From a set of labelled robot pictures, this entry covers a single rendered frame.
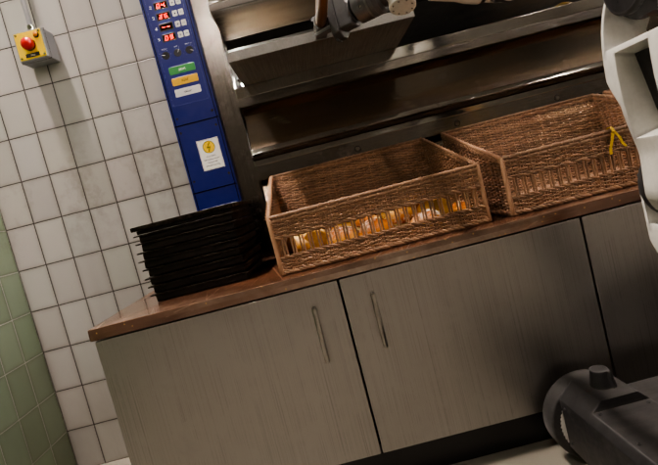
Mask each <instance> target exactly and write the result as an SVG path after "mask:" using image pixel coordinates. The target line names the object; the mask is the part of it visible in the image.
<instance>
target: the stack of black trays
mask: <svg viewBox="0 0 658 465"><path fill-rule="evenodd" d="M251 202H252V201H251V200H246V201H240V202H234V203H229V204H225V205H221V206H217V207H213V208H210V209H203V210H199V211H195V212H191V213H187V214H183V215H180V216H177V217H173V218H169V219H165V220H161V221H157V222H153V223H150V224H146V225H142V226H138V227H134V228H130V232H131V233H133V232H136V233H137V235H139V236H135V237H133V238H137V237H139V239H140V243H141V244H138V245H135V246H140V245H142V250H143V253H140V254H137V255H138V256H139V255H143V257H144V259H145V260H142V261H140V262H138V263H143V262H144V263H145V267H146V268H147V269H145V270H143V272H144V271H148V270H149V275H150V276H151V277H149V278H147V279H145V281H147V280H151V284H152V286H150V287H148V289H150V288H154V290H155V293H154V294H152V295H151V296H150V297H153V296H156V297H157V300H158V302H160V301H164V300H168V299H172V298H176V297H180V296H184V295H188V294H192V293H196V292H200V291H203V290H207V289H211V288H215V287H219V286H223V285H227V284H231V283H235V282H239V281H243V280H247V279H248V278H249V277H250V276H251V275H252V274H253V273H254V272H255V271H256V270H257V269H258V268H259V267H260V266H261V265H262V263H263V261H262V259H263V258H264V257H265V256H261V251H262V250H264V249H262V248H261V247H260V244H261V243H262V242H263V241H261V242H258V240H257V237H258V236H259V235H257V232H256V230H258V228H256V224H255V222H258V220H256V221H254V218H253V215H256V213H255V214H251V213H252V212H251V208H253V207H249V205H247V204H250V203H251ZM249 214H251V215H249ZM199 219H200V220H199ZM176 225H177V226H176ZM172 226H173V227H172ZM168 227H169V228H168ZM254 228H255V229H254ZM161 229H162V230H161ZM157 230H158V231H157ZM153 231H154V232H153ZM149 232H151V233H149ZM145 233H147V234H145ZM142 234H143V235H142ZM256 235H257V236H256Z"/></svg>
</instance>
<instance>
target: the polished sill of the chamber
mask: <svg viewBox="0 0 658 465"><path fill-rule="evenodd" d="M603 5H604V1H603V0H580V1H576V2H572V3H568V4H564V5H560V6H556V7H552V8H549V9H545V10H541V11H537V12H533V13H530V14H526V15H522V16H518V17H514V18H510V19H506V20H503V21H499V22H495V23H488V24H484V25H480V26H476V27H472V28H468V29H464V30H461V31H458V32H454V33H450V34H446V35H442V36H438V37H434V38H430V39H426V40H422V41H418V42H415V43H411V44H407V45H403V46H399V47H396V48H392V49H388V50H384V51H380V52H376V53H373V54H369V55H365V56H361V57H357V58H353V59H349V60H345V61H341V62H338V63H334V64H330V65H327V66H323V67H319V68H315V69H311V70H304V71H300V72H296V73H292V74H288V75H285V76H281V77H277V78H273V79H269V80H266V81H262V82H258V83H254V84H250V85H246V86H242V87H239V88H235V93H236V97H237V100H239V99H243V98H247V97H251V96H255V95H258V94H262V93H266V92H270V91H274V90H278V89H281V88H285V87H289V86H293V85H297V84H301V83H305V82H309V81H313V80H316V79H320V78H323V77H327V76H331V75H335V74H339V73H343V72H347V71H351V70H358V69H362V68H365V67H369V66H373V65H377V64H381V63H385V62H388V61H392V60H396V59H400V58H404V57H407V56H411V55H415V54H419V53H423V52H427V51H431V50H435V49H439V48H443V47H447V46H450V45H453V44H457V43H461V42H465V41H469V40H473V39H477V38H481V37H485V36H489V35H493V34H496V33H500V32H504V31H507V30H511V29H515V28H519V27H523V26H527V25H531V24H535V23H541V22H545V21H549V20H553V19H557V18H561V17H565V16H569V15H573V14H577V13H580V12H583V11H587V10H591V9H595V8H599V7H603Z"/></svg>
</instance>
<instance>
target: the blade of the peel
mask: <svg viewBox="0 0 658 465"><path fill-rule="evenodd" d="M414 17H415V16H414V12H413V11H412V12H410V13H409V14H406V15H402V16H397V15H394V14H392V13H391V12H390V13H386V14H383V15H381V16H379V17H377V18H375V19H373V20H371V21H369V22H367V23H361V25H360V26H359V27H357V28H355V29H353V30H351V31H350V35H349V38H348V39H345V40H343V41H342V42H338V41H337V40H336V39H335V37H334V36H333V34H332V32H330V33H328V34H327V37H325V38H321V39H317V40H316V38H315V34H314V31H312V32H308V33H304V34H300V35H296V36H292V37H288V38H284V39H280V40H276V41H272V42H268V43H265V44H261V45H258V46H254V47H250V48H246V49H242V50H238V51H234V52H230V53H226V57H227V60H228V64H229V65H230V67H231V68H232V69H233V70H234V72H235V73H236V75H237V76H238V78H239V79H240V81H241V82H242V84H243V85H244V86H246V85H250V84H254V83H258V82H262V81H266V80H269V79H273V78H277V77H281V76H285V75H288V74H292V73H296V72H300V71H304V70H311V69H315V68H319V67H323V66H327V65H330V64H334V63H338V62H341V61H345V60H349V59H353V58H357V57H361V56H365V55H369V54H373V53H376V52H380V51H384V50H388V49H392V48H396V47H398V45H399V43H400V41H401V39H402V37H403V35H404V34H405V32H406V30H407V29H408V27H409V25H410V23H411V22H412V20H413V18H414Z"/></svg>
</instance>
